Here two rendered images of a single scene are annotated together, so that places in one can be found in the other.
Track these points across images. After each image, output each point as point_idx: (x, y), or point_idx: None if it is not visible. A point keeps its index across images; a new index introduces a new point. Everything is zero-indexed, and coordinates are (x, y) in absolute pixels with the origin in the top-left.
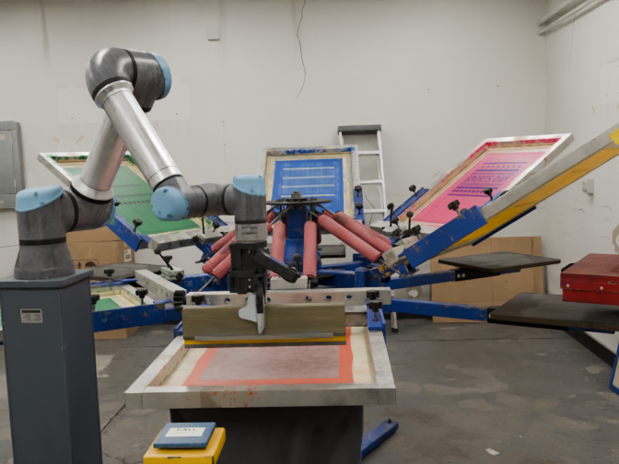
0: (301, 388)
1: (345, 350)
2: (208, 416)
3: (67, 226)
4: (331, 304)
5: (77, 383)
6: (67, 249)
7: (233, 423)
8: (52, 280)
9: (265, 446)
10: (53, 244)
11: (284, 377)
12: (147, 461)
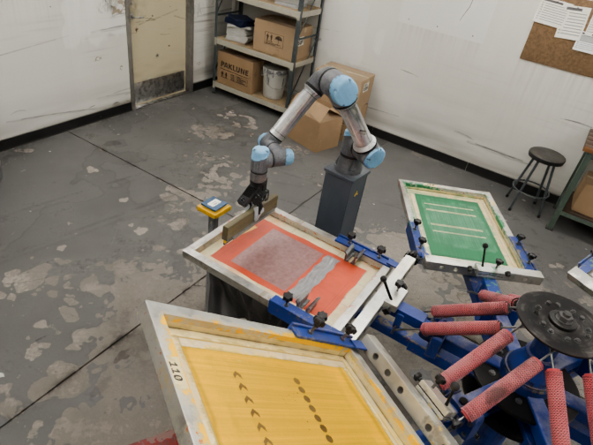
0: (213, 230)
1: (270, 286)
2: None
3: (349, 152)
4: (228, 222)
5: (326, 216)
6: (346, 162)
7: None
8: (327, 166)
9: None
10: (341, 154)
11: (249, 247)
12: None
